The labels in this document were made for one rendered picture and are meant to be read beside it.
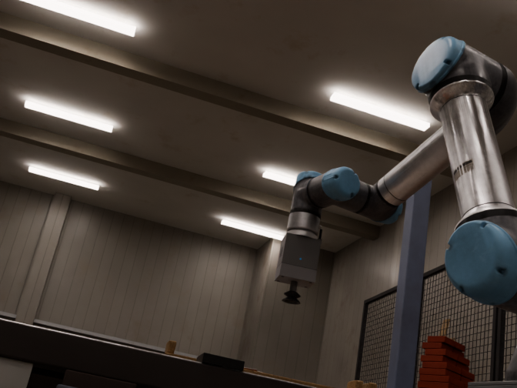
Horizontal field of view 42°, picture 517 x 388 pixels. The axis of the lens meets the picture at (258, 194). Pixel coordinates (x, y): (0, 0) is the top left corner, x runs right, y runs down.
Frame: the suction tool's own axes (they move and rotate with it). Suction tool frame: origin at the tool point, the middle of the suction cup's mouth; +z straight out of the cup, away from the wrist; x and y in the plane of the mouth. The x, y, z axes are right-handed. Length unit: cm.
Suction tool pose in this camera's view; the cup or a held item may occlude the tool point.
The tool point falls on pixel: (291, 302)
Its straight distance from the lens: 155.2
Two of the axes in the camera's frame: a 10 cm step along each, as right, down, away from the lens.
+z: -1.8, 9.1, -3.7
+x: 1.7, -3.4, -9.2
